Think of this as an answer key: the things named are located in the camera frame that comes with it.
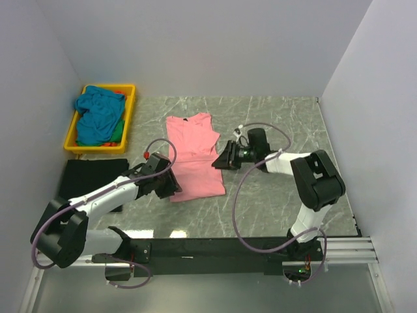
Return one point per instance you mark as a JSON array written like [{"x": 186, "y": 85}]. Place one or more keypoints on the teal t shirt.
[{"x": 100, "y": 111}]

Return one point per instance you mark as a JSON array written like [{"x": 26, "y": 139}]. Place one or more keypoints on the green t shirt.
[{"x": 97, "y": 141}]

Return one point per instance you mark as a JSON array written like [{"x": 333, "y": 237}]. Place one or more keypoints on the folded black t shirt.
[{"x": 81, "y": 177}]

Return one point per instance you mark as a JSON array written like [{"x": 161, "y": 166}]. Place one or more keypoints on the orange t shirt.
[{"x": 119, "y": 92}]

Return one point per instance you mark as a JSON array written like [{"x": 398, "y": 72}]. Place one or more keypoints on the aluminium rail frame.
[{"x": 352, "y": 283}]

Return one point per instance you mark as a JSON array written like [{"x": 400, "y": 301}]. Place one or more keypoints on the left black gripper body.
[{"x": 166, "y": 184}]

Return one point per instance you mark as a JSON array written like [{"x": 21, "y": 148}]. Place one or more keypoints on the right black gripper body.
[{"x": 239, "y": 155}]

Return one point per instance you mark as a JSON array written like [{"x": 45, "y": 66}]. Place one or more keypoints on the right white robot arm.
[{"x": 318, "y": 183}]

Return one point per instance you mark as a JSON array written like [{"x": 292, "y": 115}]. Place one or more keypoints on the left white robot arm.
[{"x": 62, "y": 232}]

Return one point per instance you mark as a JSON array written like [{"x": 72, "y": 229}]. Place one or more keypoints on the black base beam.
[{"x": 190, "y": 256}]

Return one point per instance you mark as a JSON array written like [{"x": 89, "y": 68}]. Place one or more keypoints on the pink t shirt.
[{"x": 195, "y": 150}]

